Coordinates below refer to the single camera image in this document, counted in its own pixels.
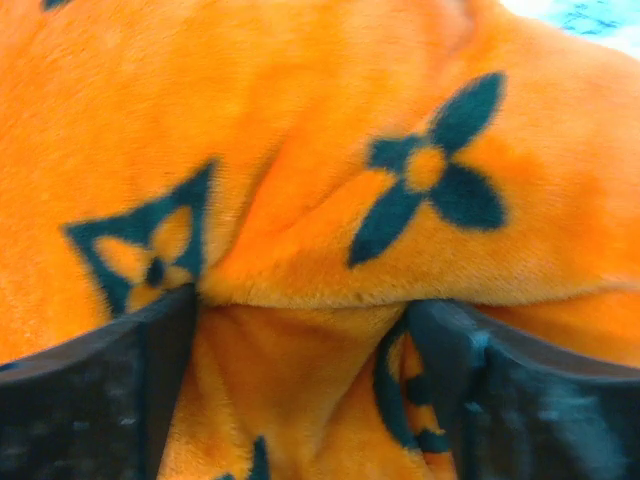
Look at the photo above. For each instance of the orange patterned pillowcase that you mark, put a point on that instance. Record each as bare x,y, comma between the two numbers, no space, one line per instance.
312,167

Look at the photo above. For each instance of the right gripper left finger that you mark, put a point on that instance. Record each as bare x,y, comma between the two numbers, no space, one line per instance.
100,405

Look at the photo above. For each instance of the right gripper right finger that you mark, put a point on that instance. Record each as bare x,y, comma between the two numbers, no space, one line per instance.
516,407

